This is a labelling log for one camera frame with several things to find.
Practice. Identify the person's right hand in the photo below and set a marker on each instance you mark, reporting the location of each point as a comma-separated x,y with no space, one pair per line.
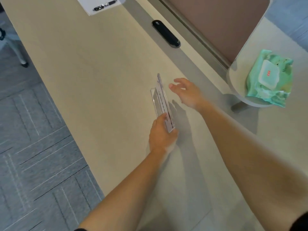
192,95

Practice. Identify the person's left hand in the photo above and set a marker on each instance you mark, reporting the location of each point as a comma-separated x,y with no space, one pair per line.
160,137

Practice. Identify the person's right fingers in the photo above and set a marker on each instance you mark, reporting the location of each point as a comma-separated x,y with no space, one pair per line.
180,86

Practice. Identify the person's left thumb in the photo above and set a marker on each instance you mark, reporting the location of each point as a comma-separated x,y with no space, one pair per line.
162,118

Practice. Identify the clear acrylic sign holder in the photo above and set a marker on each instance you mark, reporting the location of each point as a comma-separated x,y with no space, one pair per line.
162,101

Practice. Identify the person's right forearm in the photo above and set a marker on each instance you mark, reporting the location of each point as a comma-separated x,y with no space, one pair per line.
250,161

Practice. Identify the person's left forearm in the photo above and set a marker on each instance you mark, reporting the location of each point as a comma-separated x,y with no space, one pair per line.
125,192

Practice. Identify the brown desk partition panel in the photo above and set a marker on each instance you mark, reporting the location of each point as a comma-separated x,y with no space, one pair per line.
216,24

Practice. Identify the green wet wipes pack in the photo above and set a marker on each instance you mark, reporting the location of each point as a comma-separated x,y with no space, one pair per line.
269,79

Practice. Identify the black pen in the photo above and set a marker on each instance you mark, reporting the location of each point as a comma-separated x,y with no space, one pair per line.
105,5

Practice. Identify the white paper sheet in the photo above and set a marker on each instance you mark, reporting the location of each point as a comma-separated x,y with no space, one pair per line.
96,3

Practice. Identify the grey chair leg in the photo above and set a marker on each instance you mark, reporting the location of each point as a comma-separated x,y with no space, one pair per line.
14,48

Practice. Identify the black shirt sleeve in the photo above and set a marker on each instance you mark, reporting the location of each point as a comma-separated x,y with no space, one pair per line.
300,222

